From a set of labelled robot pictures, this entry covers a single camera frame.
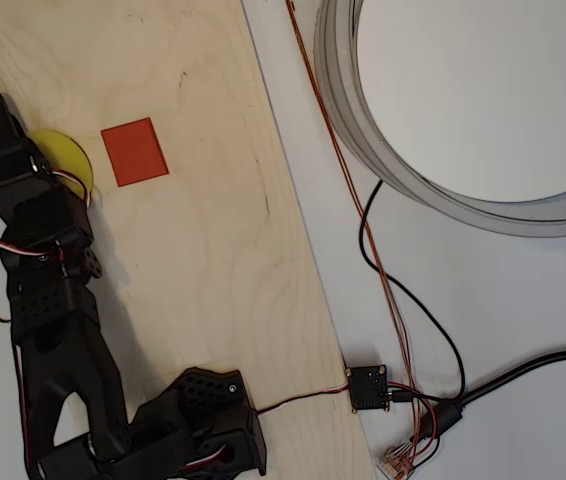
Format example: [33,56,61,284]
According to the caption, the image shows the yellow round sponge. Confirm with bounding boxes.
[26,128,95,204]

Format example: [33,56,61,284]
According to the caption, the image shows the black perforated arm base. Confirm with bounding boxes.
[132,367,268,476]

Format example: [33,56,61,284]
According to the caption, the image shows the light plywood board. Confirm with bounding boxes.
[0,0,379,480]

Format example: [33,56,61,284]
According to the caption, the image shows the black motor controller board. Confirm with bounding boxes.
[345,364,392,414]

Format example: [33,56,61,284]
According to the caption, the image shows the black USB plug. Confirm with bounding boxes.
[386,388,444,405]

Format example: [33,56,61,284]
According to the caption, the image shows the black barrel power connector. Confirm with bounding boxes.
[420,402,467,444]

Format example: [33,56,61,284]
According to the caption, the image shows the gripper servo wire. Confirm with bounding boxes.
[51,168,93,207]

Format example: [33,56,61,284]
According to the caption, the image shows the shoulder servo wire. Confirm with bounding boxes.
[182,442,232,472]

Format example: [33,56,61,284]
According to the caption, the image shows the thin orange wire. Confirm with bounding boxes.
[285,0,429,476]
[287,0,444,476]

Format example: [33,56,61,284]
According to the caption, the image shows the white red black bus cable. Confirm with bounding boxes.
[255,382,352,416]

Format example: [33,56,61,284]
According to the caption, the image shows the thin black lamp cable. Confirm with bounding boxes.
[360,179,467,401]

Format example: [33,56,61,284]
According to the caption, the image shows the clear wire connector block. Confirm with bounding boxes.
[375,442,417,480]

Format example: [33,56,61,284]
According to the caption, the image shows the thick black power cable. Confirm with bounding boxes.
[462,348,566,407]

